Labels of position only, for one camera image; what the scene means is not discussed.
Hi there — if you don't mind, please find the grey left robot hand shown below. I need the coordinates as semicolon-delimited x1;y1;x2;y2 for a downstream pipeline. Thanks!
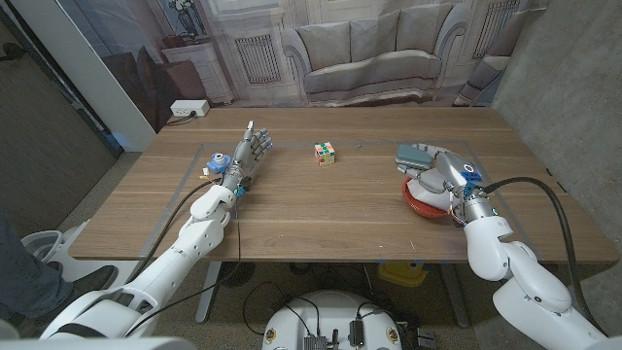
221;120;274;195

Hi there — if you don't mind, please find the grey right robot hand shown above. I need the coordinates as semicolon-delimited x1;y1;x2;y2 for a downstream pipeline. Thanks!
396;143;500;228

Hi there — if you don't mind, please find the white paper towel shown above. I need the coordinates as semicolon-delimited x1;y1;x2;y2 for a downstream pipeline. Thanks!
406;177;456;211

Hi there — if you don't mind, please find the red bowl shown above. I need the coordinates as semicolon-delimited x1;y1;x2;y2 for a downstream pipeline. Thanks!
401;177;453;220

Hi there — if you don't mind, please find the colourful puzzle cube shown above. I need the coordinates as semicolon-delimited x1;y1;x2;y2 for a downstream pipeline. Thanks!
313;141;337;168

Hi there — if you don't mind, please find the teal rounded sponge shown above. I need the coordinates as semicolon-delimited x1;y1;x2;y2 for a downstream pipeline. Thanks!
394;144;434;171

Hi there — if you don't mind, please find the white power strip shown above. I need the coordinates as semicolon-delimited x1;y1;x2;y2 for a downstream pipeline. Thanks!
169;99;211;118

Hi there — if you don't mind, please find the black round floor grille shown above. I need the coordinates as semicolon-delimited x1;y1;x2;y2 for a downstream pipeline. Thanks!
218;262;257;288

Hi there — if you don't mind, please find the yellow object under table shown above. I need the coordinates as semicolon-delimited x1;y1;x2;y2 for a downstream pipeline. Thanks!
377;261;429;288

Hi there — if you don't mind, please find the grey table leg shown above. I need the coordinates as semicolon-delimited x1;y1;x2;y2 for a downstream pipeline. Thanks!
439;262;471;329

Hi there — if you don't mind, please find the white table leg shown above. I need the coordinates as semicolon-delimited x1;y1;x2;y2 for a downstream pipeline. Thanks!
194;261;223;325

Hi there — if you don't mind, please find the printed living room backdrop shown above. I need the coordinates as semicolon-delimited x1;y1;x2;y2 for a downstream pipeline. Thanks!
55;0;550;132

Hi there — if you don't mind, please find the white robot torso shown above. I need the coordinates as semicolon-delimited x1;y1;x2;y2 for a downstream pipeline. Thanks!
261;290;403;350

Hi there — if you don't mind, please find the white plastic stand base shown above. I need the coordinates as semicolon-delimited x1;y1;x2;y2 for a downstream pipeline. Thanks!
17;219;116;283

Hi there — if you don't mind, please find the dark leather shoe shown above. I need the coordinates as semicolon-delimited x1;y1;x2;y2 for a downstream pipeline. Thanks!
36;264;118;322

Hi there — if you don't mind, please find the person's leg in jeans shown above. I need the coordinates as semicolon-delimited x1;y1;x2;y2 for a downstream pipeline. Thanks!
0;218;74;322

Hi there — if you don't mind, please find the blue toy camera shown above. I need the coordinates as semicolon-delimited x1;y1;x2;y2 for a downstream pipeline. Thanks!
206;152;232;175

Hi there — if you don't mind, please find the black power strip cable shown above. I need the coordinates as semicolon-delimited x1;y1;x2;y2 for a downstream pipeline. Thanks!
164;110;198;127

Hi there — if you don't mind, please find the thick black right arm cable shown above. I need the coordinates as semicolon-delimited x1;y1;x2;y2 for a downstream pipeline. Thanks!
479;175;606;337

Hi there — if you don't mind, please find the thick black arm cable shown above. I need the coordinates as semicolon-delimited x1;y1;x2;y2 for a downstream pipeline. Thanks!
479;175;606;337
125;178;222;288

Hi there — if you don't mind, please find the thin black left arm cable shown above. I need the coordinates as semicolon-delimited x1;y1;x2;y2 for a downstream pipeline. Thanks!
123;193;243;337

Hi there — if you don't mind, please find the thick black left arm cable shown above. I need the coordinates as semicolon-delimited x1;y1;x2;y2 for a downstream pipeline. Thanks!
125;178;222;288

